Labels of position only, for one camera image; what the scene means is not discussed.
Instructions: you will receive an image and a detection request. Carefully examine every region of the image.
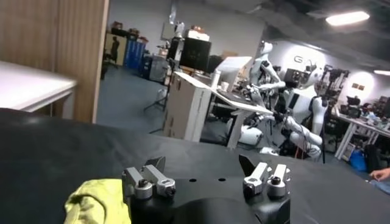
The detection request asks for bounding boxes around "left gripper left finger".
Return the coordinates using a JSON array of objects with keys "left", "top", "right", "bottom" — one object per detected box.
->
[{"left": 121, "top": 156, "right": 177, "bottom": 204}]

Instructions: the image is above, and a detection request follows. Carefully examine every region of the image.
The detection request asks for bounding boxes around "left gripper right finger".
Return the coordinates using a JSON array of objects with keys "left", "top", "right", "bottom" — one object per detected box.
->
[{"left": 238, "top": 154, "right": 292, "bottom": 199}]

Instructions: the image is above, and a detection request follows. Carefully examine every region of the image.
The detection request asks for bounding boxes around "yellow-green t-shirt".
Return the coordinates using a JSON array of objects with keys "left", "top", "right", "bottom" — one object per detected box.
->
[{"left": 63, "top": 178, "right": 132, "bottom": 224}]

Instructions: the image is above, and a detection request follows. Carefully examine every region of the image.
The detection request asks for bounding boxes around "white rounded robot base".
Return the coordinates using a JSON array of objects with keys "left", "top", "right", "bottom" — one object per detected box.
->
[{"left": 225, "top": 117, "right": 265, "bottom": 147}]

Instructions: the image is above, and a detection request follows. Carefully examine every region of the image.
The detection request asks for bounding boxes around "person's bare hand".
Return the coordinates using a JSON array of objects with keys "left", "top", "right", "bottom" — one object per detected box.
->
[{"left": 369, "top": 167, "right": 390, "bottom": 182}]

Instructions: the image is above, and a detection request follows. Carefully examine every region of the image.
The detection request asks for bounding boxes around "white standing desk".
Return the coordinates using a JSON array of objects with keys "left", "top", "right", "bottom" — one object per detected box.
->
[{"left": 209, "top": 87, "right": 275, "bottom": 150}]

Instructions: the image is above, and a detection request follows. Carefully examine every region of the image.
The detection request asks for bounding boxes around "white humanoid robot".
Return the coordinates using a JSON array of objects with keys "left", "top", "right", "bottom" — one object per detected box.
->
[
  {"left": 247, "top": 40, "right": 286, "bottom": 108},
  {"left": 267, "top": 65, "right": 330, "bottom": 161}
]

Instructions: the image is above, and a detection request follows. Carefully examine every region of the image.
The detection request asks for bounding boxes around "tall white cardboard box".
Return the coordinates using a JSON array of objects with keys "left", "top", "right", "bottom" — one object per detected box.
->
[{"left": 162, "top": 71, "right": 213, "bottom": 143}]

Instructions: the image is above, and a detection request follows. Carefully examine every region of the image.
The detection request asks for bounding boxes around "blue bag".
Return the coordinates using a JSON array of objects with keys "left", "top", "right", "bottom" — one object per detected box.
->
[{"left": 348, "top": 149, "right": 368, "bottom": 173}]

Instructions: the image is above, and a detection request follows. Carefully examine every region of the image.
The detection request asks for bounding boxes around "cluttered white desk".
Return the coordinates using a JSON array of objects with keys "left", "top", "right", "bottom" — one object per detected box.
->
[{"left": 333, "top": 111, "right": 390, "bottom": 161}]

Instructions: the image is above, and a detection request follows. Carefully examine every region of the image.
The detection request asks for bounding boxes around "white bottle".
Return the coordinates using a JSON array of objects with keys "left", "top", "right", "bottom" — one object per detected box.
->
[{"left": 210, "top": 69, "right": 221, "bottom": 91}]

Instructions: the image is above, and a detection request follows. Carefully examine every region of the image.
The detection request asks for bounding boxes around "white curved panel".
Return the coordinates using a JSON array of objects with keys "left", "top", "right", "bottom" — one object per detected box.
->
[{"left": 214, "top": 55, "right": 254, "bottom": 93}]

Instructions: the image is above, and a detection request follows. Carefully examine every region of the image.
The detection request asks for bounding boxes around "blue jeans leg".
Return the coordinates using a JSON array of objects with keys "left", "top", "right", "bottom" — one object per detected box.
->
[{"left": 369, "top": 179, "right": 390, "bottom": 196}]

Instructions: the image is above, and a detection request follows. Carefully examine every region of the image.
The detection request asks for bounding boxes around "blue cabinet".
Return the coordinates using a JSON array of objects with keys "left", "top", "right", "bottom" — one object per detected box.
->
[{"left": 122, "top": 39, "right": 147, "bottom": 71}]

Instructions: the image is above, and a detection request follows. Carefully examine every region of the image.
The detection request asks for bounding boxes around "black monitor on stand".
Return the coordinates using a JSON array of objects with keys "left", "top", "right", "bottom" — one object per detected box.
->
[{"left": 179, "top": 37, "right": 212, "bottom": 72}]

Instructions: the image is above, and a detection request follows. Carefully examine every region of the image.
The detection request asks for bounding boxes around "white table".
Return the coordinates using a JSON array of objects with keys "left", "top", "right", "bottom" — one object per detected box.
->
[{"left": 0, "top": 60, "right": 78, "bottom": 120}]

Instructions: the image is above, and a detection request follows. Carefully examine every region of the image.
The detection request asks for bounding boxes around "ceiling light panel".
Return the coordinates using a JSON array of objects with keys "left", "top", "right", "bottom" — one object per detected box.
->
[{"left": 325, "top": 10, "right": 371, "bottom": 27}]

